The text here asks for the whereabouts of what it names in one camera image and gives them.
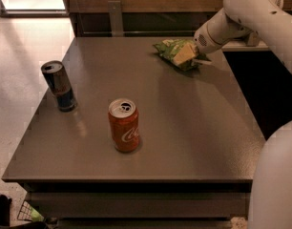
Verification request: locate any wooden bench with metal brackets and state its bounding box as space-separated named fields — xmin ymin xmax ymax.
xmin=58 ymin=0 xmax=292 ymax=52

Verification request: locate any wire basket with green item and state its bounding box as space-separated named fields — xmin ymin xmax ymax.
xmin=17 ymin=201 xmax=45 ymax=222

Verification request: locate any blue silver energy drink can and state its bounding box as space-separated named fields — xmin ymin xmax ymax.
xmin=41 ymin=60 xmax=77 ymax=112

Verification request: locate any grey square table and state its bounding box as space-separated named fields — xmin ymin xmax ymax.
xmin=3 ymin=38 xmax=263 ymax=226

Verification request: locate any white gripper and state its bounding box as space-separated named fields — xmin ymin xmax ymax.
xmin=173 ymin=9 xmax=251 ymax=66

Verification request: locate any green jalapeno chip bag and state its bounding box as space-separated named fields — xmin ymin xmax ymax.
xmin=154 ymin=39 xmax=212 ymax=72

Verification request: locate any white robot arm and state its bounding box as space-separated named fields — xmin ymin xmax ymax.
xmin=186 ymin=0 xmax=292 ymax=229

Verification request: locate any red coca-cola can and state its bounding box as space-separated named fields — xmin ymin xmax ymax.
xmin=108 ymin=98 xmax=139 ymax=153

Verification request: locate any black bag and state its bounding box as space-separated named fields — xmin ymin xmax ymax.
xmin=0 ymin=194 xmax=49 ymax=229

